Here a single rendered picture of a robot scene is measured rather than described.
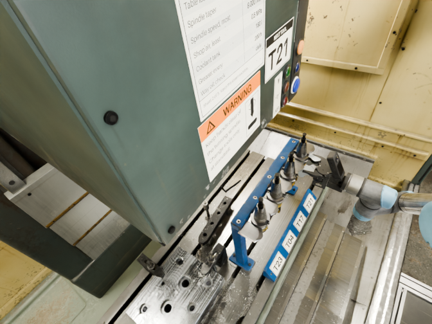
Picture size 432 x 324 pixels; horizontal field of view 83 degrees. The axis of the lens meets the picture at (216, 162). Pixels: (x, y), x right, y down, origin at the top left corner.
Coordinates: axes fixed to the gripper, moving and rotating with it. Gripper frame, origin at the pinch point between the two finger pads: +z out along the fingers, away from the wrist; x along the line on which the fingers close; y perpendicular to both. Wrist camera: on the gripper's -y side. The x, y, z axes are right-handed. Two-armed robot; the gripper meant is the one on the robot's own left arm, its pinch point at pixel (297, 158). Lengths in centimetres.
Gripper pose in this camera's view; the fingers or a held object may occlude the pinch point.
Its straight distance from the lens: 103.9
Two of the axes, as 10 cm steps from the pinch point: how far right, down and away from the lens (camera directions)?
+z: -8.1, -3.8, 4.5
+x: 5.8, -6.4, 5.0
